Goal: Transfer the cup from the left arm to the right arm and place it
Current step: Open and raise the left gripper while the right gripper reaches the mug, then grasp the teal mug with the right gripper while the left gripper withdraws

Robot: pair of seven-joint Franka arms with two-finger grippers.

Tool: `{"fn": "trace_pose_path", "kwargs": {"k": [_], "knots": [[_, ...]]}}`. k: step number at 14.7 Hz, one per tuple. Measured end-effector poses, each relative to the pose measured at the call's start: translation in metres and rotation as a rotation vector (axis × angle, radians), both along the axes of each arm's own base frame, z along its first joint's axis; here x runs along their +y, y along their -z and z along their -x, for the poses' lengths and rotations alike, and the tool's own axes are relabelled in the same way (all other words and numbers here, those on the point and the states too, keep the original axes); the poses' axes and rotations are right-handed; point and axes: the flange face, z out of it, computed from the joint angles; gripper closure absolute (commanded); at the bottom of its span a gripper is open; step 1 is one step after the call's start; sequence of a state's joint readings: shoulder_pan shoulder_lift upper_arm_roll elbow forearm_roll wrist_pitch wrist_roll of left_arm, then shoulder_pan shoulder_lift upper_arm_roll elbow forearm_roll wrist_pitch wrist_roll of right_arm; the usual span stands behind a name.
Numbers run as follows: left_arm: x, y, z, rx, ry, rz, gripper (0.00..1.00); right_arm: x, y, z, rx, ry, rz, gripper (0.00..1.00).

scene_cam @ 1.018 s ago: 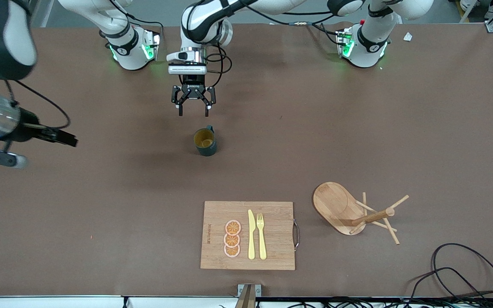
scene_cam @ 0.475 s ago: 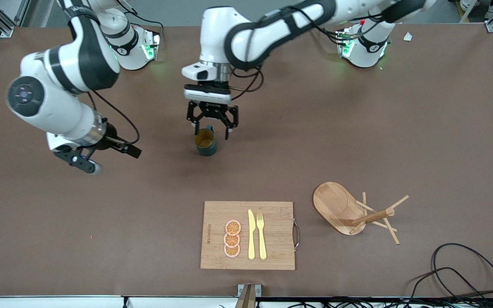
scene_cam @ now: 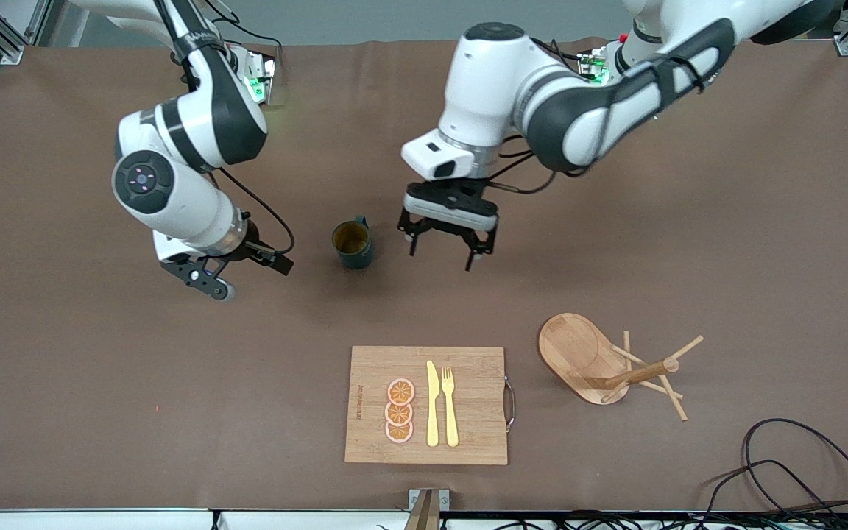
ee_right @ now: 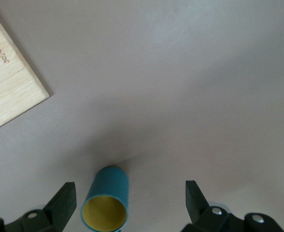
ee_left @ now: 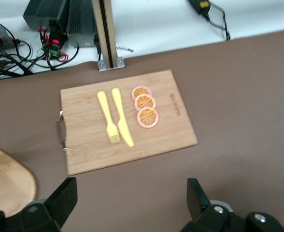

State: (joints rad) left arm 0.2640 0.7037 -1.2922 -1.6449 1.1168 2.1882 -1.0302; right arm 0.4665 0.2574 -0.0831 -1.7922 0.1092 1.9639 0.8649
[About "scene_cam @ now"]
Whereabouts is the dark teal cup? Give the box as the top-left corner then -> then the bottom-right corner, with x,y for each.
331,215 -> 375,270

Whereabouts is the wooden mug tree stand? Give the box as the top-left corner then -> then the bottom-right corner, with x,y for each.
538,313 -> 705,422

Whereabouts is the bamboo cutting board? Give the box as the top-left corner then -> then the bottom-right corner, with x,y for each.
344,346 -> 517,466

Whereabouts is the yellow plastic knife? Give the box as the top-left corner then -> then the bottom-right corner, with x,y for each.
425,360 -> 441,448

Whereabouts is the yellow plastic fork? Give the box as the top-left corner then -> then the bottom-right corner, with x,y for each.
441,366 -> 460,448

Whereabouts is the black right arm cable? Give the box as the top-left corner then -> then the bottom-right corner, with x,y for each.
207,168 -> 297,257

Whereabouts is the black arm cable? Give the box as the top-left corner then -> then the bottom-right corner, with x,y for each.
207,168 -> 297,257
487,132 -> 587,196

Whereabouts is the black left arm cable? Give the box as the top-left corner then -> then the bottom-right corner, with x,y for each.
487,132 -> 587,196

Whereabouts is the metal table edge bracket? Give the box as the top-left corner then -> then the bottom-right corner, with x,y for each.
408,488 -> 451,530

